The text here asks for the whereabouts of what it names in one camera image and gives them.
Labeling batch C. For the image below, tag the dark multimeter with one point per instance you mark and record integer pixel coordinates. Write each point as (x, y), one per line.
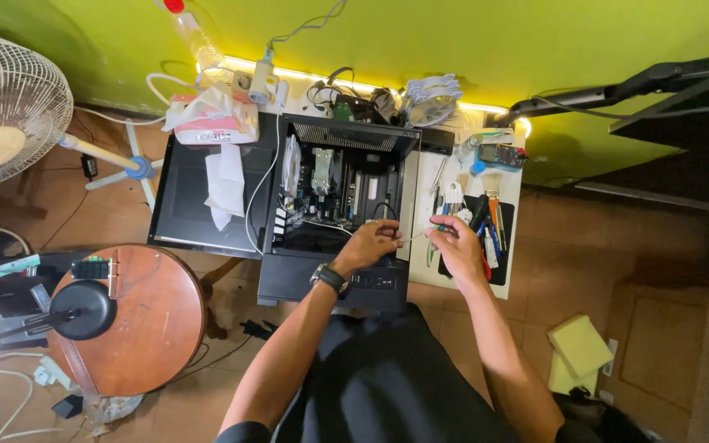
(502, 155)

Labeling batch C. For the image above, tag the black glass side panel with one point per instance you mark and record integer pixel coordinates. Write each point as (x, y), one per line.
(182, 203)

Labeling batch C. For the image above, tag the teal white tube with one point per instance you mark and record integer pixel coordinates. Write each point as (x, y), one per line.
(17, 265)

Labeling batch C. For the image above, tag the white tissue sheet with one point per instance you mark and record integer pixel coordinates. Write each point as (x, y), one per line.
(226, 181)

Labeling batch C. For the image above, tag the small black box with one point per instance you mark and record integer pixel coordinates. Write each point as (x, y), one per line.
(437, 141)

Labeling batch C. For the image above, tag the black wristwatch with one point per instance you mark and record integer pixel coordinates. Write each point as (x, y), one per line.
(331, 280)

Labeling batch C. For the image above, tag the white brushes bundle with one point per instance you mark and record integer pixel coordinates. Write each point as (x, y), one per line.
(453, 194)

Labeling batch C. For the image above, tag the black lamp with round base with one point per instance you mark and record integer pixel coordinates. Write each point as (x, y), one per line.
(83, 307)

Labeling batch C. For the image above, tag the clear bottle with red cap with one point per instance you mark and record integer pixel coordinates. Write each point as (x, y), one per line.
(197, 40)

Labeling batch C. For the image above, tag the white power adapter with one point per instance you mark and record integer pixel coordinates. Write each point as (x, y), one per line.
(262, 80)

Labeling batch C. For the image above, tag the black tool mat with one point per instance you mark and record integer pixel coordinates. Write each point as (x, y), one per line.
(505, 258)

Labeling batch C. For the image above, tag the round brown wooden stool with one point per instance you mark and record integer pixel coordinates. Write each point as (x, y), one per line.
(151, 320)

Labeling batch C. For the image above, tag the small bottle with blue cap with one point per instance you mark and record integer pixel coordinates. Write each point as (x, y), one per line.
(472, 154)

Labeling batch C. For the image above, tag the stack of white case fans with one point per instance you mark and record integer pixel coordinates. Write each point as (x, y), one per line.
(431, 98)

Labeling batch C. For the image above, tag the black floor plug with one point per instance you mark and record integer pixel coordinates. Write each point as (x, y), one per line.
(257, 329)

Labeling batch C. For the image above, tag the yellow foam pieces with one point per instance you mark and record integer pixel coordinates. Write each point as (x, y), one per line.
(579, 344)

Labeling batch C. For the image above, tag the person's left hand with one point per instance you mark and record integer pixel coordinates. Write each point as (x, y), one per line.
(364, 246)

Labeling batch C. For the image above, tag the person's left fingers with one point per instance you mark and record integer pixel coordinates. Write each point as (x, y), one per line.
(387, 231)

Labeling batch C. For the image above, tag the metal tweezers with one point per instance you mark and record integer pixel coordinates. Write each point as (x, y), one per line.
(439, 176)

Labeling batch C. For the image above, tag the white standing fan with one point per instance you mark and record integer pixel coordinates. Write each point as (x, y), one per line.
(3, 104)

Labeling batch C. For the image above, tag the person's right hand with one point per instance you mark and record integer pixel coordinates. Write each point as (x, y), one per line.
(462, 249)

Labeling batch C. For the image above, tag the pink white tissue packet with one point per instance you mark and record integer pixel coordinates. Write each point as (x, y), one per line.
(216, 123)

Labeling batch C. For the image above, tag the small black floor adapter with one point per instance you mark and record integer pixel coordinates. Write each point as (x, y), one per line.
(89, 166)

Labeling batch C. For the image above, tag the black green ridged component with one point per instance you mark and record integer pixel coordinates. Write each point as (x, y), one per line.
(90, 269)

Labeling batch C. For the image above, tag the black computer case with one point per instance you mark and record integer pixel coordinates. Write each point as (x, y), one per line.
(330, 289)

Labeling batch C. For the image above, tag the person's black shirt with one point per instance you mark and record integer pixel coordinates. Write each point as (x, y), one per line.
(385, 381)

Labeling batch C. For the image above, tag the person's right fingers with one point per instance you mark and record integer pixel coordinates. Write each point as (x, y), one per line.
(440, 225)

